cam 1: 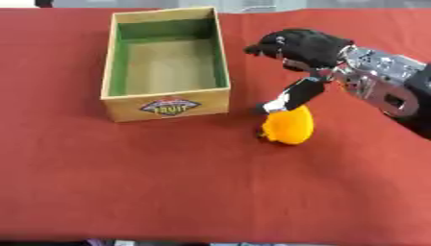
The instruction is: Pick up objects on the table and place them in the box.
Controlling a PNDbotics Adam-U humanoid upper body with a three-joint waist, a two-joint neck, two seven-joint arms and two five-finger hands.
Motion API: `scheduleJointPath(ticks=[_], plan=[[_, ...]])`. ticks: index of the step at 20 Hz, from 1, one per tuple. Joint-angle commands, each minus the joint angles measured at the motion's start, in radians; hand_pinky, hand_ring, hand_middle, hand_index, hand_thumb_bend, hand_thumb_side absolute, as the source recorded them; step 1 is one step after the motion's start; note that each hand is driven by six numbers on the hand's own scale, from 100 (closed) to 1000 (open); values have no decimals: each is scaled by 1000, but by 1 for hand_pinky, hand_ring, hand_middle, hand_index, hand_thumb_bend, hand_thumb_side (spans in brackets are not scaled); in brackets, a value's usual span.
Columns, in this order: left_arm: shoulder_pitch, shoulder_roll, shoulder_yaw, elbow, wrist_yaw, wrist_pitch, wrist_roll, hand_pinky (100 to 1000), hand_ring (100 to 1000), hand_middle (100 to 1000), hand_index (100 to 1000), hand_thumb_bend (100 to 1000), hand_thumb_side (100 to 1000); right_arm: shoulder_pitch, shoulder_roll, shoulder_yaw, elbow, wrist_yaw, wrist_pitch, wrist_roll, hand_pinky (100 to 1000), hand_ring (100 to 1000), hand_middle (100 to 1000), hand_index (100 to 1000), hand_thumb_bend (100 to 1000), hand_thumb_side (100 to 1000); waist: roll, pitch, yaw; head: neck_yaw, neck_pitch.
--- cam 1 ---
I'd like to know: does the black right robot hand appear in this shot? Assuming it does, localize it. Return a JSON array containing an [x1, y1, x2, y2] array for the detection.
[[242, 28, 357, 116]]

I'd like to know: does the tan cardboard box green inside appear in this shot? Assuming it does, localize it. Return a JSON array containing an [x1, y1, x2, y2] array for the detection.
[[99, 6, 233, 123]]

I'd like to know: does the orange toy fruit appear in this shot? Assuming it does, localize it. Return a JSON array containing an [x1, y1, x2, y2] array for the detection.
[[256, 104, 316, 146]]

